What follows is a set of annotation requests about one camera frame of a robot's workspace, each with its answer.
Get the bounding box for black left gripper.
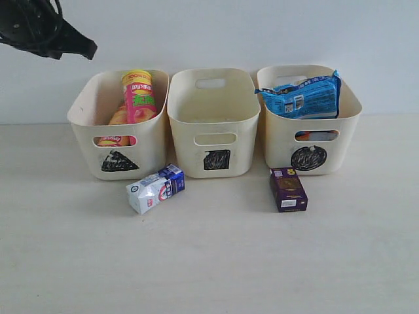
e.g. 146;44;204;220
1;1;98;60

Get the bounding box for yellow Lays chips can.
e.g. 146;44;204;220
97;102;130;147

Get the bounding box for pink Lays chips can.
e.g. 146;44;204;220
122;69;157;124

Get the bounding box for orange noodle packet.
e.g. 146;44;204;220
295;131;311;141

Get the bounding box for blue noodle packet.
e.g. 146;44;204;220
255;71;342;119

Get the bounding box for cream bin triangle mark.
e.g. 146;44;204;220
67;69;170;181

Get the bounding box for white blue milk carton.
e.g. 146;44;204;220
126;164;185;215

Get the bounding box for cream bin square mark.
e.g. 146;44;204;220
166;67;261;179

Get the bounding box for cream bin circle mark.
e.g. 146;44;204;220
259;82;362;175

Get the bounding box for purple small box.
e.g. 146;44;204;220
270;167;308;213

